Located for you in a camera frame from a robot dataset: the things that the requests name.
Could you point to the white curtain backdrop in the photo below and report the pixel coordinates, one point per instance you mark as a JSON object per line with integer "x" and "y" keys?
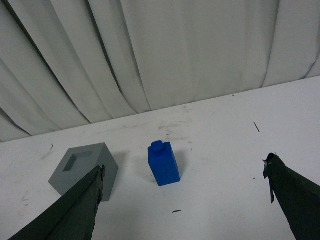
{"x": 70, "y": 63}

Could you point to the gray hexagonal base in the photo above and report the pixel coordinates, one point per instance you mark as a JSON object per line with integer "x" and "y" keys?
{"x": 78, "y": 162}

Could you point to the blue block with stud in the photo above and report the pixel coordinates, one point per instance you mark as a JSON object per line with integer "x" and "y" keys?
{"x": 163, "y": 164}

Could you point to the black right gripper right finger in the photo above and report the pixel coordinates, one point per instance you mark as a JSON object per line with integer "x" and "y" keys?
{"x": 298, "y": 197}

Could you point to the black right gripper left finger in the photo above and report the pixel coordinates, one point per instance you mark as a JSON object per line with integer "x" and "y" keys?
{"x": 72, "y": 217}

